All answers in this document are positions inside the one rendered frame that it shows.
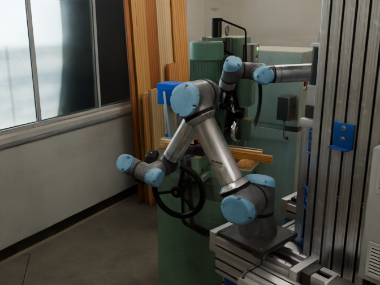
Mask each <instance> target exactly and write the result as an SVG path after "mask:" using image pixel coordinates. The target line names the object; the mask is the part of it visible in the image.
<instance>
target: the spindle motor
mask: <svg viewBox="0 0 380 285"><path fill-rule="evenodd" d="M223 57H224V43H223V41H191V42H190V44H189V59H190V60H189V81H195V80H198V79H209V80H211V81H213V82H215V83H216V82H218V81H220V78H221V74H222V70H223Z"/></svg>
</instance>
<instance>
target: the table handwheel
mask: <svg viewBox="0 0 380 285"><path fill-rule="evenodd" d="M179 169H181V170H182V171H181V174H180V178H179V182H178V184H176V185H175V186H173V187H172V189H171V190H168V191H158V188H157V187H152V192H153V196H154V199H155V201H156V203H157V204H158V206H159V207H160V208H161V209H162V210H163V211H164V212H165V213H167V214H168V215H170V216H172V217H175V218H179V219H187V218H191V217H193V216H195V215H196V214H198V213H199V212H200V210H201V209H202V207H203V205H204V203H205V197H206V193H205V187H204V184H203V182H202V180H201V178H200V176H199V175H198V173H197V172H195V170H194V169H192V168H191V167H189V166H187V165H185V164H183V163H180V167H179ZM185 171H186V172H187V173H189V174H190V175H191V176H192V177H193V178H194V180H195V181H192V184H193V183H194V182H196V183H197V185H198V188H199V191H200V199H199V202H198V204H197V206H196V207H195V208H194V207H193V206H192V204H191V203H190V202H189V201H188V200H187V198H186V197H185V196H184V193H185V190H186V189H187V188H188V186H187V180H186V181H184V183H182V180H183V176H184V172H185ZM168 193H171V194H172V195H173V196H174V197H175V198H179V197H181V198H182V199H183V200H184V201H185V202H186V203H187V205H188V206H189V207H190V208H191V210H192V211H190V212H188V213H178V212H175V211H173V210H171V209H169V208H168V207H167V206H166V205H165V204H164V203H163V202H162V200H161V198H160V196H159V195H161V194H168Z"/></svg>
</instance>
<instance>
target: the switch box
mask: <svg viewBox="0 0 380 285"><path fill-rule="evenodd" d="M257 47H258V50H257ZM259 47H260V45H259V44H247V62H249V63H258V60H259ZM256 51H258V53H257V52H256ZM256 54H258V58H257V60H256ZM244 62H245V44H244Z"/></svg>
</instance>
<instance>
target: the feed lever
mask: <svg viewBox="0 0 380 285"><path fill-rule="evenodd" d="M227 57H229V56H228V55H225V56H224V57H223V61H224V62H225V60H226V58H227ZM233 93H234V97H235V102H236V106H237V107H235V108H234V112H235V113H234V117H235V118H244V116H245V108H244V107H239V103H238V98H237V95H236V90H235V88H234V91H233Z"/></svg>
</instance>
